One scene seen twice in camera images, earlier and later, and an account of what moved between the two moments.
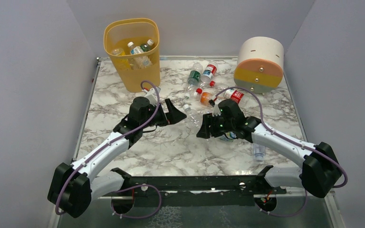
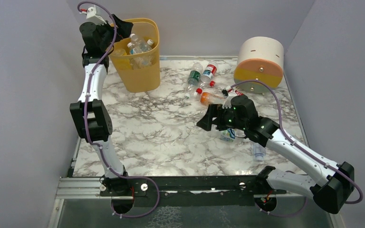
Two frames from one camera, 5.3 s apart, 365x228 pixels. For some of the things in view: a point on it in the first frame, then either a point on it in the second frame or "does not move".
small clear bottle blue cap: (259, 150) does not move
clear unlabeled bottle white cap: (193, 118) to (144, 45)
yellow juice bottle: (119, 51) does not move
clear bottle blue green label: (229, 136) does not move
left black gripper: (166, 112) to (119, 24)
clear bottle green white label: (146, 47) does not move
